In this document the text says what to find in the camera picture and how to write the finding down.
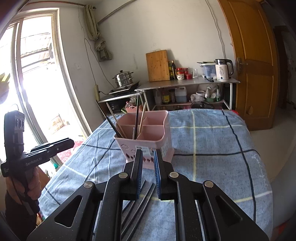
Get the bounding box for bamboo cutting board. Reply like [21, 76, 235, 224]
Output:
[145, 50, 170, 82]

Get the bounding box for hanging olive curtain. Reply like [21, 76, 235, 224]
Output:
[84, 5, 112, 62]

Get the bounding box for pink utensil caddy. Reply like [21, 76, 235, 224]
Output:
[114, 110, 174, 169]

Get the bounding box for white chopstick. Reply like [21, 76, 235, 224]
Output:
[137, 102, 147, 137]

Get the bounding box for dark chopsticks on table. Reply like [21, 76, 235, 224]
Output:
[121, 180, 156, 240]

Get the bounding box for dark sauce bottle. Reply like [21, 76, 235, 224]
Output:
[171, 60, 177, 79]

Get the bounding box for stainless steel steamer pot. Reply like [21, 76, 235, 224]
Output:
[113, 70, 133, 87]

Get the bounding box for black frying pan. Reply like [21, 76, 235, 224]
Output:
[190, 101, 223, 109]

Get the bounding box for induction cooktop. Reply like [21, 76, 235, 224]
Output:
[108, 81, 139, 96]

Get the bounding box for red lidded jar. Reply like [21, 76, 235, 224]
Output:
[176, 68, 185, 80]

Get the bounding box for dark metal chopstick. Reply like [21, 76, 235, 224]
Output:
[96, 101, 123, 138]

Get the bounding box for clear plastic container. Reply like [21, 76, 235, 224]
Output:
[197, 61, 216, 79]

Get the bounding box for white electric kettle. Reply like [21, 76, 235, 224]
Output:
[214, 59, 234, 81]

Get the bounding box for steel kitchen table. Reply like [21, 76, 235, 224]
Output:
[135, 76, 240, 110]

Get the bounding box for wooden door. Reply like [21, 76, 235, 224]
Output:
[219, 1, 279, 131]

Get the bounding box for black kitchen knife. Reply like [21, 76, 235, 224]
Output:
[202, 74, 214, 82]

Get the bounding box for pink basket on shelf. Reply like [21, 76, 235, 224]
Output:
[125, 104, 142, 113]

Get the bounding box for white jerrycan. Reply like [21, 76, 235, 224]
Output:
[175, 86, 187, 103]

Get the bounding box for window frame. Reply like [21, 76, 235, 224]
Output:
[1, 8, 91, 166]

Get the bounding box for glass cup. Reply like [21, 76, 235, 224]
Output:
[192, 69, 198, 79]

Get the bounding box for left hand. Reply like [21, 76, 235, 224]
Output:
[5, 166, 42, 205]

